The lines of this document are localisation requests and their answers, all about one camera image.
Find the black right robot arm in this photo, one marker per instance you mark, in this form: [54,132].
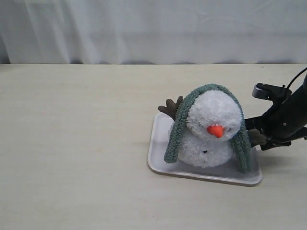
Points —
[297,98]

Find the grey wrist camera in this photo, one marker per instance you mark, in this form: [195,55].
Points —
[270,92]

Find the white plush snowman toy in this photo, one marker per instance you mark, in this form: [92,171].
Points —
[211,134]

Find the white plastic tray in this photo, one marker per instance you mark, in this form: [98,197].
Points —
[227,173]

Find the white backdrop curtain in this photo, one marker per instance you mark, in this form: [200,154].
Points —
[153,31]

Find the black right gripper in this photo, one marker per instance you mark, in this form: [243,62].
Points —
[283,127]

